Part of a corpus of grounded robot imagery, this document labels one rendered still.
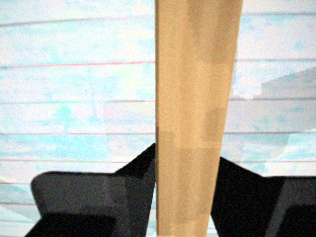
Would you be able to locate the wooden board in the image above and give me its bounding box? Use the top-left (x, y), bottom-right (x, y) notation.
top-left (154, 0), bottom-right (243, 237)

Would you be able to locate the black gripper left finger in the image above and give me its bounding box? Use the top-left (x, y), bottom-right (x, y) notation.
top-left (30, 143), bottom-right (156, 237)

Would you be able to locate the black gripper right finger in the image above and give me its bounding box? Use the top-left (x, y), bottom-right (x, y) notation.
top-left (210, 156), bottom-right (316, 237)

